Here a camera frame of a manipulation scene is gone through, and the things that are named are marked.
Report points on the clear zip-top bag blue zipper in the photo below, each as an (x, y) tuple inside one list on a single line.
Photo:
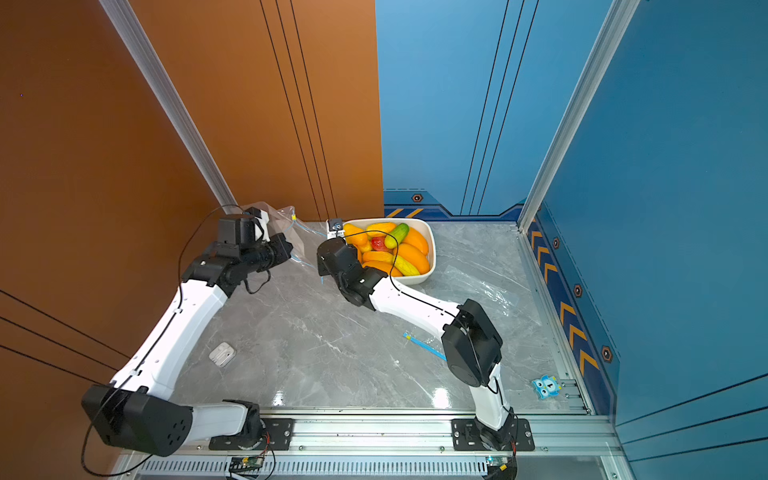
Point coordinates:
[(305, 236)]

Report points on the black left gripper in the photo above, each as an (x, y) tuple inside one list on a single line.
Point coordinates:
[(277, 243)]

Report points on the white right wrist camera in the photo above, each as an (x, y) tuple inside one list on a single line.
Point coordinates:
[(335, 228)]

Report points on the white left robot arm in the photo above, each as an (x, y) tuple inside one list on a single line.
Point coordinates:
[(134, 410)]

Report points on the yellow orange mango in bowl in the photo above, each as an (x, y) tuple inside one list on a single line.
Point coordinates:
[(381, 229)]

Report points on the green yellow mango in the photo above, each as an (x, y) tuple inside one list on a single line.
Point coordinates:
[(396, 236)]

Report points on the white earbuds case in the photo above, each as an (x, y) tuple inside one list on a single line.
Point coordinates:
[(222, 354)]

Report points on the small blue owl toy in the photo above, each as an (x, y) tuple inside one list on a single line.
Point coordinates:
[(546, 387)]

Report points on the green circuit board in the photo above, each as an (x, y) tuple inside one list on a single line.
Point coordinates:
[(246, 465)]

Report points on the white fruit bowl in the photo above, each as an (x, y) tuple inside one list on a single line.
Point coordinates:
[(419, 225)]

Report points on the aluminium front rail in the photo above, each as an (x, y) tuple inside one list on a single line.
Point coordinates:
[(382, 444)]

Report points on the yellow orange mango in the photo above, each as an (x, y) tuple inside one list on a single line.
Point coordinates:
[(381, 229), (357, 237)]

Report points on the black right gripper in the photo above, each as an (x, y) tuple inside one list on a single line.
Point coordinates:
[(323, 264)]

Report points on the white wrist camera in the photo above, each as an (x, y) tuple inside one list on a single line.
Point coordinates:
[(335, 228), (260, 219)]

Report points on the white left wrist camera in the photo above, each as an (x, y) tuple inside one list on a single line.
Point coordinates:
[(260, 219)]

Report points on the spare clear zip-top bag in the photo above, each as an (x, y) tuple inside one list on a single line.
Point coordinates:
[(506, 301)]

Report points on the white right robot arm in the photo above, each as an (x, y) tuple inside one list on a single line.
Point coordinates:
[(471, 343)]

